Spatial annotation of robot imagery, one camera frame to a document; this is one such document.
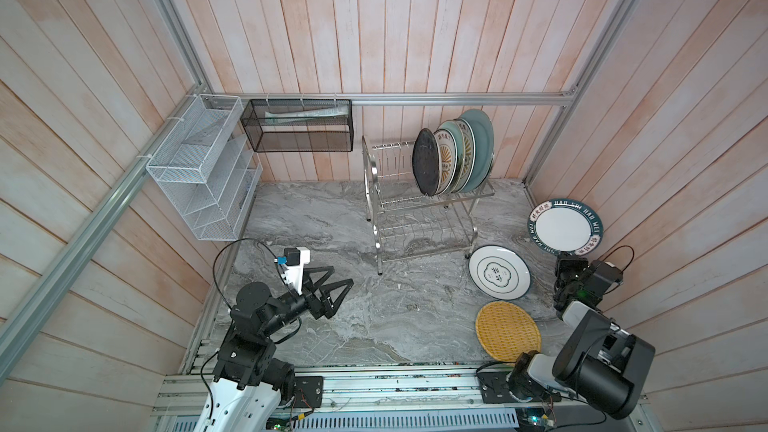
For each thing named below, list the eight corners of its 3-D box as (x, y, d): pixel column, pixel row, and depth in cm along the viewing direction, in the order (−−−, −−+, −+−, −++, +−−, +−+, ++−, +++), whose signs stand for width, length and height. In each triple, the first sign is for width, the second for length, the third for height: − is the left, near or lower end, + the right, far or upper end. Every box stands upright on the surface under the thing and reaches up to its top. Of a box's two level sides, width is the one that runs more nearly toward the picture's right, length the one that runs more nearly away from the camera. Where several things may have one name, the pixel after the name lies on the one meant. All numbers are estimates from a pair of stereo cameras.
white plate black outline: (475, 300, 91) (477, 297, 89) (463, 248, 103) (465, 245, 101) (535, 300, 91) (539, 297, 89) (517, 248, 103) (520, 245, 101)
